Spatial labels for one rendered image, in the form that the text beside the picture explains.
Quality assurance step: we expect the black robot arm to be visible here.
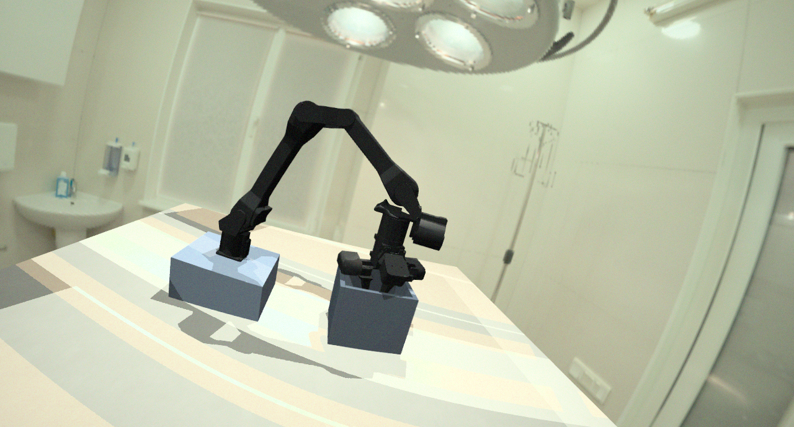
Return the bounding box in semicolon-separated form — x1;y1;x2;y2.
216;101;448;287

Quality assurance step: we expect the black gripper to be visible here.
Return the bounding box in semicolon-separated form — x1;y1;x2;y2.
337;233;426;293

